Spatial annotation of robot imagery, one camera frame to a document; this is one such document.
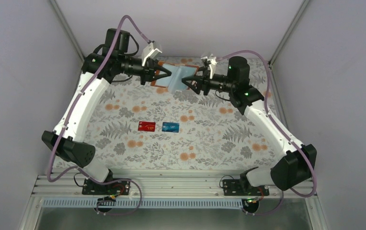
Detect blue credit card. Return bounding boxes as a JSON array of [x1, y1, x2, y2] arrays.
[[162, 122, 180, 133]]

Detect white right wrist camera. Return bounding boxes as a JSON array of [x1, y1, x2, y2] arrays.
[[201, 53, 217, 79]]

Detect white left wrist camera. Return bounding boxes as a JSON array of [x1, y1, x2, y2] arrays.
[[141, 41, 162, 67]]

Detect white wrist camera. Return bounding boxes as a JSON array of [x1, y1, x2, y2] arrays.
[[141, 41, 162, 67], [201, 53, 217, 79]]

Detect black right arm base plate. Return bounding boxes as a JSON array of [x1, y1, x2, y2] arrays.
[[220, 179, 270, 196]]

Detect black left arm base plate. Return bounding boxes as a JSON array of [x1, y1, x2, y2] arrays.
[[81, 179, 131, 196]]

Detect floral patterned table mat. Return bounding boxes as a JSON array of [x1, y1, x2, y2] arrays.
[[51, 55, 290, 171]]

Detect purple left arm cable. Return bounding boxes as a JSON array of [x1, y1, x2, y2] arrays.
[[46, 15, 153, 183]]

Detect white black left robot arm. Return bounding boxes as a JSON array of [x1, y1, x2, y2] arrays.
[[42, 28, 171, 185]]

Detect brown leather card holder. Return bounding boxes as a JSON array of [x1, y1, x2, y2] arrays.
[[150, 61, 199, 93]]

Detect grey slotted cable duct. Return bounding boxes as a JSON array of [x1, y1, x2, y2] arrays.
[[41, 197, 242, 209]]

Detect aluminium rail frame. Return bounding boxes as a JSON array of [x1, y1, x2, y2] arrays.
[[32, 170, 318, 199]]

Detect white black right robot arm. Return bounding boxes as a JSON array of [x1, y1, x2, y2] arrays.
[[182, 56, 317, 191]]

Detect red VIP credit card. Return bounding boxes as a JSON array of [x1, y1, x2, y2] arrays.
[[138, 121, 156, 132]]

